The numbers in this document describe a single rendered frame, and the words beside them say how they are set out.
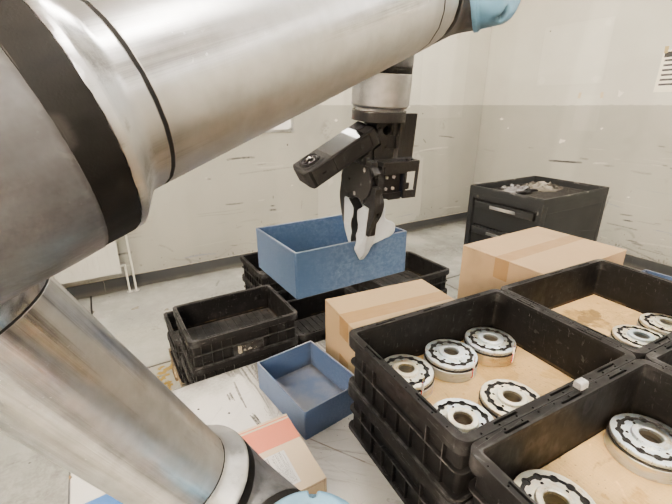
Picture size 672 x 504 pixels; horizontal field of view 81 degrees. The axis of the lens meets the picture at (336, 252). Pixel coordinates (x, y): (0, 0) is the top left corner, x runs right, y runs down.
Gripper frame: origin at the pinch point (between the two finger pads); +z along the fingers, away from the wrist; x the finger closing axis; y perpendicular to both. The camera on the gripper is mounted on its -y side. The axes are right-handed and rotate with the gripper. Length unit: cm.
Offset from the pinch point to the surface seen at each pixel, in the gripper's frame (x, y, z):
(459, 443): -23.0, 2.4, 17.4
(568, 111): 185, 350, 1
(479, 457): -25.9, 2.5, 16.6
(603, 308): -5, 75, 28
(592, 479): -31.6, 21.7, 26.1
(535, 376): -13.4, 35.1, 27.7
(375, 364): -4.4, 2.7, 19.3
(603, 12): 179, 350, -78
